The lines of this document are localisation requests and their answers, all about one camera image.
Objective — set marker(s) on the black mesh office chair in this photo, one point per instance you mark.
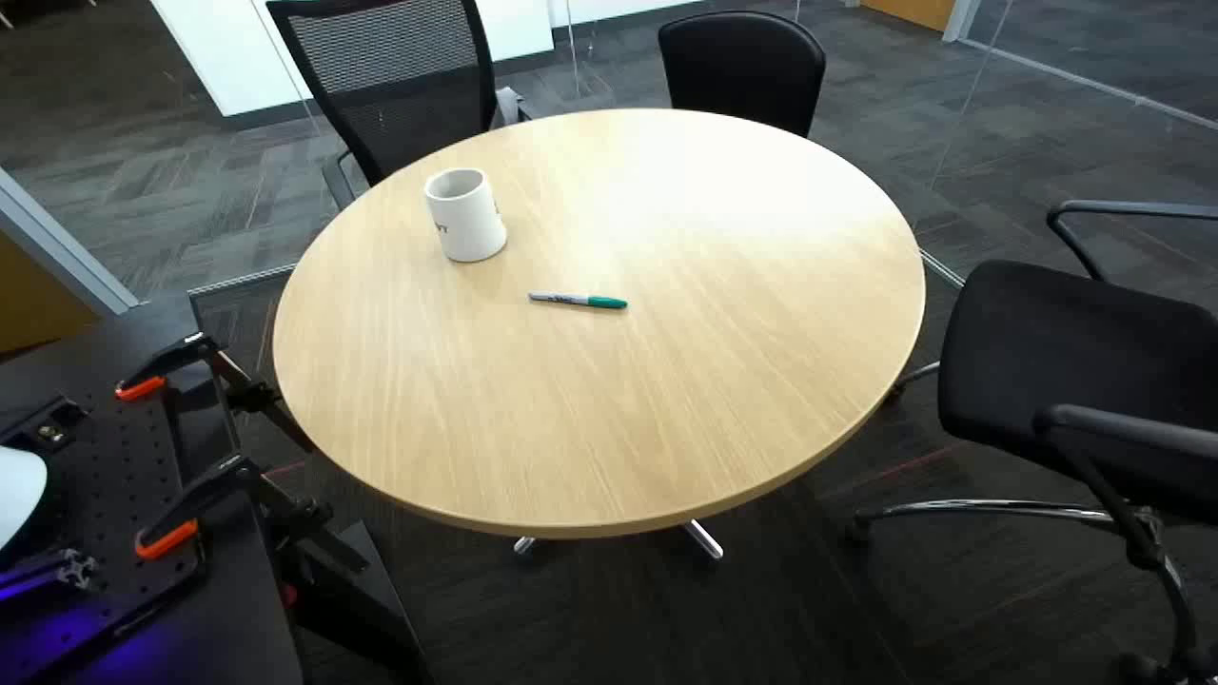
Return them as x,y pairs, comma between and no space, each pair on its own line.
406,115

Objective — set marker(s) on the black connector block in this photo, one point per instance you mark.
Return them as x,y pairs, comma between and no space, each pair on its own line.
49,423

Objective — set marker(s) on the black perforated robot stand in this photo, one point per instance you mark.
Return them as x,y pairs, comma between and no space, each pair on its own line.
116,470

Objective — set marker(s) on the chrome table base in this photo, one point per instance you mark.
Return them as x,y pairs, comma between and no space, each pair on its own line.
706,538

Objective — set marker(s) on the black metal bracket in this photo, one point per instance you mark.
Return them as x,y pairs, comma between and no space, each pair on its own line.
62,569

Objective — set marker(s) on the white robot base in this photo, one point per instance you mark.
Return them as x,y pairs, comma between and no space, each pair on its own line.
17,489

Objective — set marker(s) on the black fabric chair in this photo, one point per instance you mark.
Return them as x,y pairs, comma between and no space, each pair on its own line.
742,72

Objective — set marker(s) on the green capped grey marker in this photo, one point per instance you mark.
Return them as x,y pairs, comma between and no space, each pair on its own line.
577,301

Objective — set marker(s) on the white ceramic mug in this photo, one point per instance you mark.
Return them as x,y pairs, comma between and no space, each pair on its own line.
470,229

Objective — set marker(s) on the black armchair chrome base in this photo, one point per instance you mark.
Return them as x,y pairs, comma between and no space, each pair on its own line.
1077,356

